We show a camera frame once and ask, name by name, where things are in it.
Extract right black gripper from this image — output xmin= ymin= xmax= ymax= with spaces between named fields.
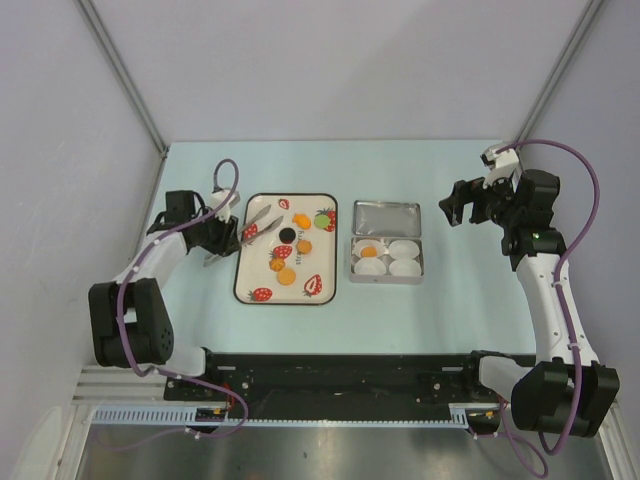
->
xmin=438 ymin=167 xmax=521 ymax=229

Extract metal serving tongs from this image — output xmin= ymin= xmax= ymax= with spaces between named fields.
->
xmin=203 ymin=204 xmax=284 ymax=267

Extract black round cookie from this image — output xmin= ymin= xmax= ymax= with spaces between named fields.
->
xmin=279 ymin=227 xmax=297 ymax=244

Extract orange round cookie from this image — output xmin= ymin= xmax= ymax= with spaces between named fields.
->
xmin=277 ymin=267 xmax=296 ymax=286
xmin=361 ymin=246 xmax=378 ymax=258

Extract orange flower cookie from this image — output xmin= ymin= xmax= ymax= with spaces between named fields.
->
xmin=296 ymin=240 xmax=312 ymax=254

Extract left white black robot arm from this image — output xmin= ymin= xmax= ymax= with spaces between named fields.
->
xmin=88 ymin=188 xmax=239 ymax=400

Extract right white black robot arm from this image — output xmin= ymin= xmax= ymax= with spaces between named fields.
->
xmin=439 ymin=169 xmax=620 ymax=438

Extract orange round cookie on tray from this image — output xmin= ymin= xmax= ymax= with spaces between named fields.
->
xmin=277 ymin=267 xmax=296 ymax=286

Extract white paper cup back right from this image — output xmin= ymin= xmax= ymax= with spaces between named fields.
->
xmin=388 ymin=240 xmax=420 ymax=260

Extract white paper cup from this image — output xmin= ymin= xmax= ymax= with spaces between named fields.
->
xmin=353 ymin=257 xmax=387 ymax=276
xmin=389 ymin=259 xmax=422 ymax=277
xmin=353 ymin=238 xmax=386 ymax=258
xmin=388 ymin=240 xmax=420 ymax=260

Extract strawberry pattern white tray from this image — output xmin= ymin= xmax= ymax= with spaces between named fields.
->
xmin=234 ymin=193 xmax=338 ymax=306

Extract orange fish shaped cookie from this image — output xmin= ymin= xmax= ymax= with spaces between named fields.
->
xmin=292 ymin=214 xmax=312 ymax=230

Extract white paper cup front right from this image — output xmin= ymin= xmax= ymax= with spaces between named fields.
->
xmin=389 ymin=259 xmax=422 ymax=277

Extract silver tin lid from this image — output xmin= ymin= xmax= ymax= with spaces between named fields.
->
xmin=352 ymin=200 xmax=422 ymax=238

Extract white paper cup back left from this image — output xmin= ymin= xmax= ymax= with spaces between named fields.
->
xmin=353 ymin=238 xmax=386 ymax=258

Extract green round cookie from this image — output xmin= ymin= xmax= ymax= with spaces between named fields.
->
xmin=314 ymin=214 xmax=331 ymax=229

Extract silver tin box base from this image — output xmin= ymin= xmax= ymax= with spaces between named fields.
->
xmin=348 ymin=237 xmax=425 ymax=285

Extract white paper cup front left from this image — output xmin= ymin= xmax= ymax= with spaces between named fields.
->
xmin=353 ymin=257 xmax=387 ymax=276

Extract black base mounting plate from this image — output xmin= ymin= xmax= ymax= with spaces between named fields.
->
xmin=164 ymin=353 xmax=500 ymax=434

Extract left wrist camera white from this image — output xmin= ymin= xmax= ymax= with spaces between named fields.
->
xmin=208 ymin=188 xmax=240 ymax=223

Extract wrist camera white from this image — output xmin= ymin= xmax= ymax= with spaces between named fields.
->
xmin=481 ymin=144 xmax=522 ymax=189
xmin=208 ymin=188 xmax=240 ymax=223

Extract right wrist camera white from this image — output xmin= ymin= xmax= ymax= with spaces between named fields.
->
xmin=481 ymin=144 xmax=522 ymax=189

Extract left aluminium frame post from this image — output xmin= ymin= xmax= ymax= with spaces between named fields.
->
xmin=73 ymin=0 xmax=169 ymax=159

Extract aluminium frame post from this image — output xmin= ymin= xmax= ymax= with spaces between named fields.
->
xmin=514 ymin=0 xmax=610 ymax=141
xmin=73 ymin=0 xmax=169 ymax=159

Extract white slotted cable duct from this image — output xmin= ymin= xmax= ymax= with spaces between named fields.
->
xmin=92 ymin=405 xmax=471 ymax=429

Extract right aluminium frame post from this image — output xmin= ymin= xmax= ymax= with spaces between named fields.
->
xmin=514 ymin=0 xmax=610 ymax=141

